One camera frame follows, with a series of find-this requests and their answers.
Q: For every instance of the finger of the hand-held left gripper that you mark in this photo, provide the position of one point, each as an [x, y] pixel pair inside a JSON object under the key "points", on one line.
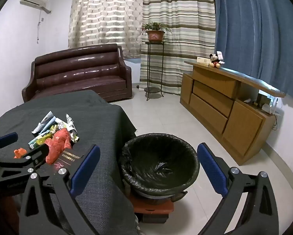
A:
{"points": [[36, 155], [5, 139]]}

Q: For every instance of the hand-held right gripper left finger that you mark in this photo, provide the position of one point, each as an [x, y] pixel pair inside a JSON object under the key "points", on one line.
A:
{"points": [[85, 167]]}

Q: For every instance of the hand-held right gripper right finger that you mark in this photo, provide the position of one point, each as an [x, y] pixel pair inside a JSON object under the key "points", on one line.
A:
{"points": [[212, 171]]}

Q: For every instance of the orange plastic bag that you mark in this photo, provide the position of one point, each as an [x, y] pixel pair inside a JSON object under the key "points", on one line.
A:
{"points": [[57, 146]]}

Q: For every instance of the yellow wrapper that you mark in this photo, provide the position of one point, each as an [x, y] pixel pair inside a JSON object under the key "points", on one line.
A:
{"points": [[54, 128]]}

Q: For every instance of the white printed wrapper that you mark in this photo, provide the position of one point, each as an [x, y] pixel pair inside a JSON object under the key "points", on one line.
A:
{"points": [[71, 127]]}

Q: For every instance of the trash can with black bag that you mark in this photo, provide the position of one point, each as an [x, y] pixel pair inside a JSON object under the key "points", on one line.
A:
{"points": [[161, 156]]}

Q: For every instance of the green white box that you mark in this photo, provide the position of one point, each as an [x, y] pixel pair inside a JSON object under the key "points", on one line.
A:
{"points": [[37, 140]]}

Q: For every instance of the small orange plastic scrap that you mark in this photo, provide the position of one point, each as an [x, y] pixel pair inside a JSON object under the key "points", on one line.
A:
{"points": [[18, 153]]}

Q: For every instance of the grey white wrapper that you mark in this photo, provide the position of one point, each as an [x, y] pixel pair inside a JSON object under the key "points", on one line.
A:
{"points": [[45, 122]]}

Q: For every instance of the white crumpled paper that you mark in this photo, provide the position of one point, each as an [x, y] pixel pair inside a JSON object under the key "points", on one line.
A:
{"points": [[60, 123]]}

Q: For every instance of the dark grey tablecloth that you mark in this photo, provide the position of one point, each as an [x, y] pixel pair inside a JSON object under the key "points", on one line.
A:
{"points": [[92, 117]]}

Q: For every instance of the wooden cabinet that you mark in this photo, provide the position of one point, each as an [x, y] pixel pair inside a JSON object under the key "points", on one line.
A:
{"points": [[242, 127]]}

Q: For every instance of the red plastic stool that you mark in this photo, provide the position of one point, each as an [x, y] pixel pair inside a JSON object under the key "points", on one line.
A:
{"points": [[156, 206]]}

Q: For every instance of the dark small box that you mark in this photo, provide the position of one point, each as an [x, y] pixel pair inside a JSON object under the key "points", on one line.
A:
{"points": [[262, 100]]}

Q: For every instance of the white router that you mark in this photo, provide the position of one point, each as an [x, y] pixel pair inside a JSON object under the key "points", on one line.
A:
{"points": [[271, 106]]}

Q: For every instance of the brown leather sofa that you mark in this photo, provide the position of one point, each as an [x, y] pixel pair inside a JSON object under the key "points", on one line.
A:
{"points": [[80, 71]]}

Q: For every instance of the black metal plant stand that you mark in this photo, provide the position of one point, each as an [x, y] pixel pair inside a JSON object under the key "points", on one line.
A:
{"points": [[152, 90]]}

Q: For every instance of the white flat box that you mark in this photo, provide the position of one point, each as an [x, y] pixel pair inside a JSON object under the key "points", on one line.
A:
{"points": [[202, 60]]}

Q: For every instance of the mouse plush toy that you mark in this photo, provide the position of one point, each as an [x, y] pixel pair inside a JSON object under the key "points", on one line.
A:
{"points": [[213, 60]]}

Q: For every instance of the white paper card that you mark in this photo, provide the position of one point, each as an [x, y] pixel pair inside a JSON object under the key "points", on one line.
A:
{"points": [[220, 53]]}

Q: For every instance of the potted plant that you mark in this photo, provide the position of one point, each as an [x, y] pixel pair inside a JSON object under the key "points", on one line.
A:
{"points": [[155, 35]]}

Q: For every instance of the blue curtain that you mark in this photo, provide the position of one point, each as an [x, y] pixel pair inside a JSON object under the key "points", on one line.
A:
{"points": [[256, 29]]}

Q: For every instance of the beige patterned curtain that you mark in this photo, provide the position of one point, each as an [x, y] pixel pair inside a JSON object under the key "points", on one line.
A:
{"points": [[104, 17]]}

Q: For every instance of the striped curtain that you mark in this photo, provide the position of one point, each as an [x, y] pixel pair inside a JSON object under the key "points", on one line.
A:
{"points": [[178, 17]]}

